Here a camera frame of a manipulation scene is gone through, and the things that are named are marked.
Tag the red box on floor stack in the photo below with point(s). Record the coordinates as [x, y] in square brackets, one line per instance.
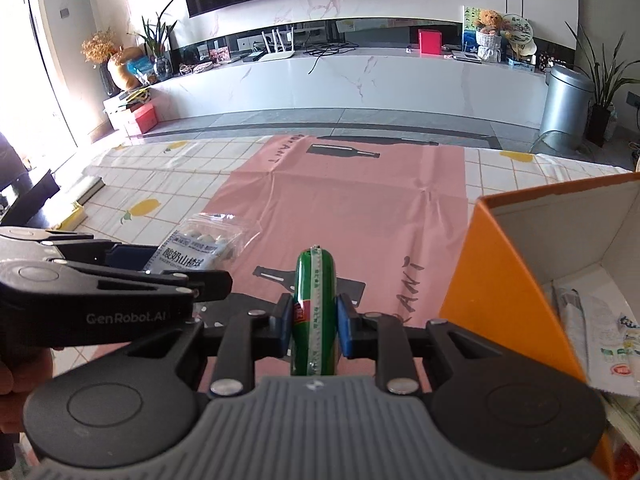
[140, 119]

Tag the green sausage stick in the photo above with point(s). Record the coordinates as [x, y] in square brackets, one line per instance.
[314, 332]

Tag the silver trash can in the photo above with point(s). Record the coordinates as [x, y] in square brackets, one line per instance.
[566, 110]

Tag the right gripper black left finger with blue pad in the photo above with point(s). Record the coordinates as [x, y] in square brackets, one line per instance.
[246, 330]

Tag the orange cardboard box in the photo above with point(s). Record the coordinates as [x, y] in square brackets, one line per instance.
[511, 396]

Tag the orange plush toy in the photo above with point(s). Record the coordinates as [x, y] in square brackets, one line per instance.
[117, 66]

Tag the round paper fan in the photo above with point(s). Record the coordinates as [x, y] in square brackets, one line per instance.
[519, 34]

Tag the teddy bear in bucket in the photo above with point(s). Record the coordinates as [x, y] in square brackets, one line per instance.
[489, 32]

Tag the clear bag white balls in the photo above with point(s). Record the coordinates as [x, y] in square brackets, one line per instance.
[203, 242]

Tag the white wifi router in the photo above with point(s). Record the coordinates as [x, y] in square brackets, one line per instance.
[278, 45]

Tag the white checked lemon tablecloth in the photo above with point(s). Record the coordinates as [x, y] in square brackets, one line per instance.
[150, 188]

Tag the person's left hand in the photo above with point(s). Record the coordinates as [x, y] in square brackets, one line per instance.
[17, 383]

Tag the dried orange flowers vase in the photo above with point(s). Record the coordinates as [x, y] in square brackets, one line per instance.
[97, 50]

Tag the red box on cabinet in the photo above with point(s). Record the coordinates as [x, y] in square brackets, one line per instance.
[430, 42]

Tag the potted green plant right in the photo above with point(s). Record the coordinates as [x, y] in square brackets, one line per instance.
[607, 73]

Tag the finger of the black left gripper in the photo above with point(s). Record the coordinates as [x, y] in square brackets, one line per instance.
[102, 255]
[208, 285]

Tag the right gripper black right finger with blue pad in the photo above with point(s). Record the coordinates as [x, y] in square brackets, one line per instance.
[380, 338]

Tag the white snack packet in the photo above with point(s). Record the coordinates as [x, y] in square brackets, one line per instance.
[592, 310]

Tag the green plant glass vase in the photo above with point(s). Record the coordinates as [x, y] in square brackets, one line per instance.
[156, 36]

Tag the white marble tv cabinet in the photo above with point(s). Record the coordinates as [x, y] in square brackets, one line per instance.
[366, 78]

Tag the pink printed table mat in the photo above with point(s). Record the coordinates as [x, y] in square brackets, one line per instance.
[392, 216]

